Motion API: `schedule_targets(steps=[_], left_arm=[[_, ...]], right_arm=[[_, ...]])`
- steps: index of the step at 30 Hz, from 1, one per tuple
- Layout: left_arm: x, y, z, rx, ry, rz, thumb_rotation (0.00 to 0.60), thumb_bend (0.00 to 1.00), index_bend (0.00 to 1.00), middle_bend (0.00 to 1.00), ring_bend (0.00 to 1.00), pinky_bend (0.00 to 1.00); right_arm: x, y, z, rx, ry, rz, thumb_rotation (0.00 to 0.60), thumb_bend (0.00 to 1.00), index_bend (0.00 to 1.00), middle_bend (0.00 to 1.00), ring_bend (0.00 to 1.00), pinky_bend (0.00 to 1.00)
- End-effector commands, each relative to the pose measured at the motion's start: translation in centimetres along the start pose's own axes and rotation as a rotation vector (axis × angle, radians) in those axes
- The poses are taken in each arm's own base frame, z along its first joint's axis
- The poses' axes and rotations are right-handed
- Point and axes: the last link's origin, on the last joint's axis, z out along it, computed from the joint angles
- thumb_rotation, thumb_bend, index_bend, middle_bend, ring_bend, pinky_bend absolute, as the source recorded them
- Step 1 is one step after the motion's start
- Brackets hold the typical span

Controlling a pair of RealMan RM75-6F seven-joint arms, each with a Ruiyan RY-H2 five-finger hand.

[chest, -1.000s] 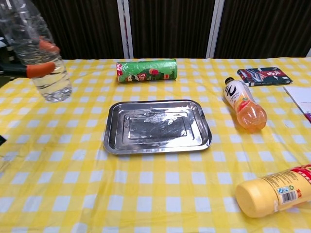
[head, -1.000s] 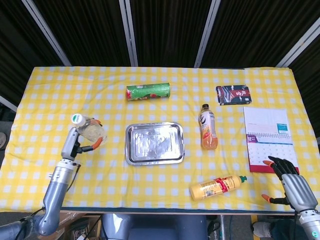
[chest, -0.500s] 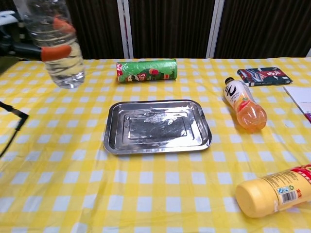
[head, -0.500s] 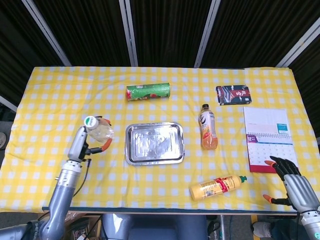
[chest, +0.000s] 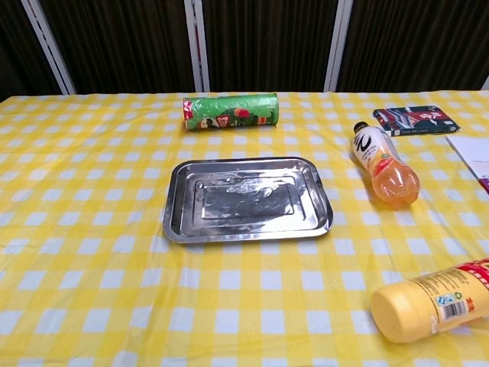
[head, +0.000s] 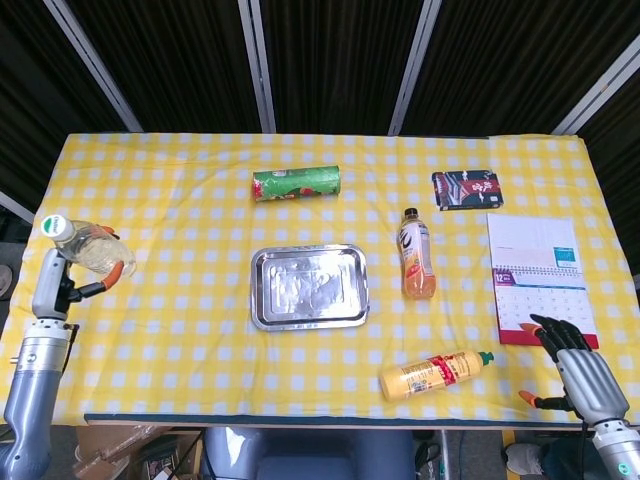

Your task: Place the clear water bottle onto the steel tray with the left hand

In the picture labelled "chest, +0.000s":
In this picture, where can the rectangular metal tray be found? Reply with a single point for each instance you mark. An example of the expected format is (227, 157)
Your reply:
(244, 200)

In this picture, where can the orange drink bottle white label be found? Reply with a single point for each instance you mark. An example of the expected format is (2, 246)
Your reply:
(386, 164)

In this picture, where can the yellow plastic bottle with barcode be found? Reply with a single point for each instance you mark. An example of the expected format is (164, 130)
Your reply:
(420, 309)

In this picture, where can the green chips can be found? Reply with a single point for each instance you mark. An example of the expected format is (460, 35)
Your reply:
(229, 114)

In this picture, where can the yellow white checkered tablecloth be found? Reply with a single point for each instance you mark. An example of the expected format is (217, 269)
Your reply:
(244, 290)

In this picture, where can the dark blue book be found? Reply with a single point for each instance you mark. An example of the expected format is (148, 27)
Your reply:
(416, 120)

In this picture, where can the white paper sheet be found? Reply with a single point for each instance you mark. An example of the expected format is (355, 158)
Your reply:
(473, 156)

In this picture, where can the white partition post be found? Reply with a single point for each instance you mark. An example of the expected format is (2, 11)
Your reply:
(47, 44)
(338, 44)
(197, 44)

